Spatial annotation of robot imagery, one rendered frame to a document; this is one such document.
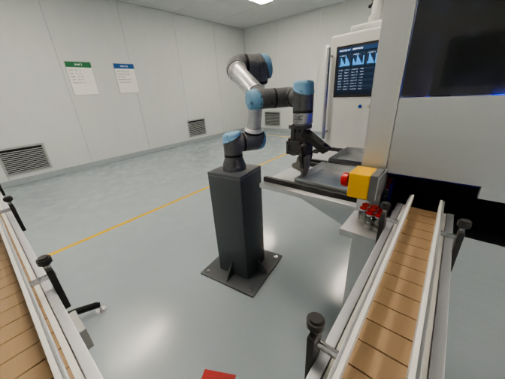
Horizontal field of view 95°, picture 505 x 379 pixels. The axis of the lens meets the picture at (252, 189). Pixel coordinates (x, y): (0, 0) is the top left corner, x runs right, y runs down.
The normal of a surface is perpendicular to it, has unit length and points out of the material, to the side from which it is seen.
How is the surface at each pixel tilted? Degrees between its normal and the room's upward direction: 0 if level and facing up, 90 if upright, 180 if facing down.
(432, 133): 90
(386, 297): 0
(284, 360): 0
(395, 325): 0
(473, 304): 90
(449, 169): 90
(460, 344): 90
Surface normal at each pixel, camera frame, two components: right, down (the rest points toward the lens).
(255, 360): -0.05, -0.92
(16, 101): 0.77, 0.21
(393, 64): -0.63, 0.33
